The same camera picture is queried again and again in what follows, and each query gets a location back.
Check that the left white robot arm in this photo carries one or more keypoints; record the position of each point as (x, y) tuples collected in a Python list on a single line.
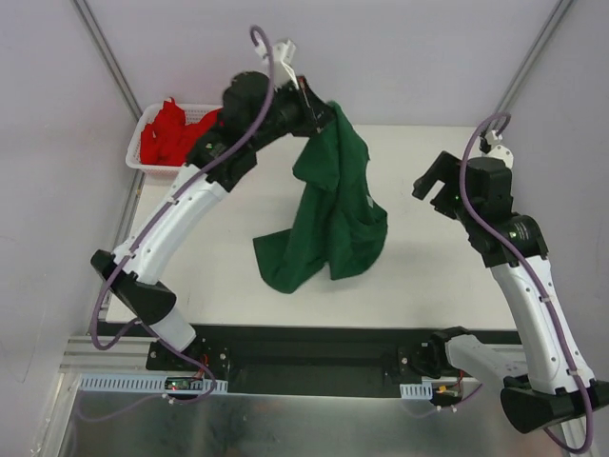
[(254, 114)]

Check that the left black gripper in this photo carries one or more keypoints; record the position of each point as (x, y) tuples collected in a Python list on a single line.
[(313, 106)]

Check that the left aluminium rail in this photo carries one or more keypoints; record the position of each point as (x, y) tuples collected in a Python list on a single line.
[(128, 355)]

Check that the left aluminium frame post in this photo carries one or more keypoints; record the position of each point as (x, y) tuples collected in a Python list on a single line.
[(103, 47)]

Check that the white cable duct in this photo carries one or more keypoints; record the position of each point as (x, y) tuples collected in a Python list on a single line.
[(124, 383), (422, 391)]

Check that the right white cable duct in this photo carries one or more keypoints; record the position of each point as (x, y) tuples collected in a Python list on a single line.
[(422, 391)]

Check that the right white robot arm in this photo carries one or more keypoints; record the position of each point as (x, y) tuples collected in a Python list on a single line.
[(556, 385)]

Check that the aluminium frame post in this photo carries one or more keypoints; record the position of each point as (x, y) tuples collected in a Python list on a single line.
[(103, 47), (531, 58)]

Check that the green t shirt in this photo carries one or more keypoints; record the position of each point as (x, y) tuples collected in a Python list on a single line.
[(337, 224)]

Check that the left white cable duct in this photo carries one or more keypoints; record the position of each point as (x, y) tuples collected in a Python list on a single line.
[(124, 383)]

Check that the right aluminium frame post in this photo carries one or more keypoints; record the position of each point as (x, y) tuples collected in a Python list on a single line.
[(531, 58)]

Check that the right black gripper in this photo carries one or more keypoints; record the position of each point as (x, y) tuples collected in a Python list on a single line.
[(442, 194)]

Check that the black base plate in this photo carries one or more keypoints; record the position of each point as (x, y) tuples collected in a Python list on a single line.
[(331, 362)]

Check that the red t shirt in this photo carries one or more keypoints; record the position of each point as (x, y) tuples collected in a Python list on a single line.
[(169, 137)]

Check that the white plastic basket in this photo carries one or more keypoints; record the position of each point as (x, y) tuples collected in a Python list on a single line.
[(194, 113)]

